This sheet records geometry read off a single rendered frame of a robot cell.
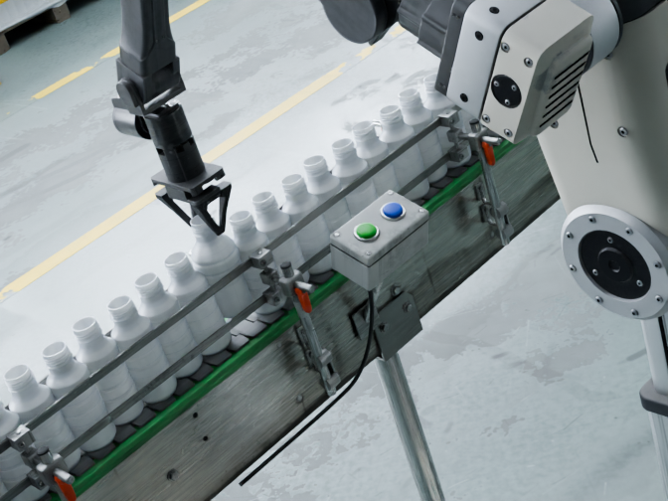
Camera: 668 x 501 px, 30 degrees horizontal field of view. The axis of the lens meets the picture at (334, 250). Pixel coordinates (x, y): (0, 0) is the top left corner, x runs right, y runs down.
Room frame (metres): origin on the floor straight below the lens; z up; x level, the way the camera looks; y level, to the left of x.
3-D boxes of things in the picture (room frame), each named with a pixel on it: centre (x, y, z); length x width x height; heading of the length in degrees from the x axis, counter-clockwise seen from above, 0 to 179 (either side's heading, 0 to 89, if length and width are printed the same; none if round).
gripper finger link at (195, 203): (1.66, 0.16, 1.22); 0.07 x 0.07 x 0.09; 36
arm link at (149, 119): (1.67, 0.17, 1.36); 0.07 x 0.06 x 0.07; 36
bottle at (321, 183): (1.81, -0.02, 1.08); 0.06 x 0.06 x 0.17
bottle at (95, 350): (1.54, 0.36, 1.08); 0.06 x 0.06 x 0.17
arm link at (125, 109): (1.70, 0.19, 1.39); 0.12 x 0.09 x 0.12; 36
